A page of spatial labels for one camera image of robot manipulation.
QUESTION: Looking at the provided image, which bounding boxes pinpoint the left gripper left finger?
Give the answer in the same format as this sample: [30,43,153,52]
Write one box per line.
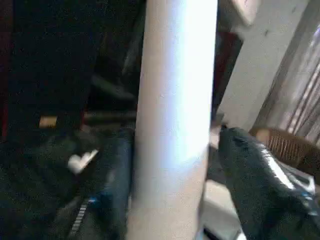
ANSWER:
[52,127,136,240]

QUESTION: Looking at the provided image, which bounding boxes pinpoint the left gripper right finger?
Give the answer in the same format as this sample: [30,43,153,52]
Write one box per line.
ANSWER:
[217,125,320,240]

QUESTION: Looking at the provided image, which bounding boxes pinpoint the white plastic table leg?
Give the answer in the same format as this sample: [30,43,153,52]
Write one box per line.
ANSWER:
[125,0,220,240]
[67,149,100,175]

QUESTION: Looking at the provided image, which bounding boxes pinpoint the black plastic mat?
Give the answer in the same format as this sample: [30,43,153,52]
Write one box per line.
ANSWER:
[0,127,131,240]

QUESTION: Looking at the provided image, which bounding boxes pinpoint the small tan tag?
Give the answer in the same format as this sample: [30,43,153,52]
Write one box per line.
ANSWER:
[39,116,59,129]

